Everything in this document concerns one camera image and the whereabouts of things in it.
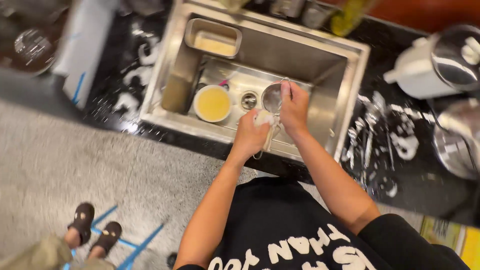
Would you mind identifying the person's left hand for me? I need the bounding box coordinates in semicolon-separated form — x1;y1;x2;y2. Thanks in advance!
232;109;276;158

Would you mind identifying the person's right hand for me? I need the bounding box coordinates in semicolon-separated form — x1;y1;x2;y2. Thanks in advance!
279;80;311;137

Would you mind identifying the pale dish sponge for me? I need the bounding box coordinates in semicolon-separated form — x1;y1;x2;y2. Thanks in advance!
253;109;282;153

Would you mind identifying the small metal strainer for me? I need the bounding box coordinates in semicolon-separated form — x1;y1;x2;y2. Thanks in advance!
261;78;292;115

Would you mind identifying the white bowl with yellow liquid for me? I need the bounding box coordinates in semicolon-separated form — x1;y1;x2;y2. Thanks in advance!
193;85;233;124

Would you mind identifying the stainless steel sink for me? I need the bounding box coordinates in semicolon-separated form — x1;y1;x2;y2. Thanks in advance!
139;1;372;164

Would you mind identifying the steel rectangular container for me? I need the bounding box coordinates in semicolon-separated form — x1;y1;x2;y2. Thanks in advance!
161;73;194;115

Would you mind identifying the rectangular steel tray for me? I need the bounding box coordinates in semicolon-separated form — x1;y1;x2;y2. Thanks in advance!
184;18;243;60

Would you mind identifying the row of steel containers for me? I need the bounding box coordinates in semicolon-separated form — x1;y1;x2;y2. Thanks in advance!
269;0;339;29

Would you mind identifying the pile of wet steel cutlery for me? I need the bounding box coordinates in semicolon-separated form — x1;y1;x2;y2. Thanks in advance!
340;91;399;189

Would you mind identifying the person's black printed shirt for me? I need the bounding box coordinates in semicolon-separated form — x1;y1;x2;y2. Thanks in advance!
176;176;470;270

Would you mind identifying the yellow-green dish soap bottle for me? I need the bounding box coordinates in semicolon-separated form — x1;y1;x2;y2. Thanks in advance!
329;0;373;37

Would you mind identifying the white rice cooker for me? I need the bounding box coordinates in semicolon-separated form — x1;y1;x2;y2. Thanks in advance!
383;24;480;100

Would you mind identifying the white box with blue tape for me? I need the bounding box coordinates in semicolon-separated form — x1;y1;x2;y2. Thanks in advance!
52;0;121;110

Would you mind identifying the shiny steel pot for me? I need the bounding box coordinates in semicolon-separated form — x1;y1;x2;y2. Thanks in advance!
432;99;480;181

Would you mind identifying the dark round pot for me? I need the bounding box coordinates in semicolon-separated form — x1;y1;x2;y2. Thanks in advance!
0;22;58;76

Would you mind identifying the yellow printed carton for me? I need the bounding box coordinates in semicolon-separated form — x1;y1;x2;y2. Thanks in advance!
419;215;480;270

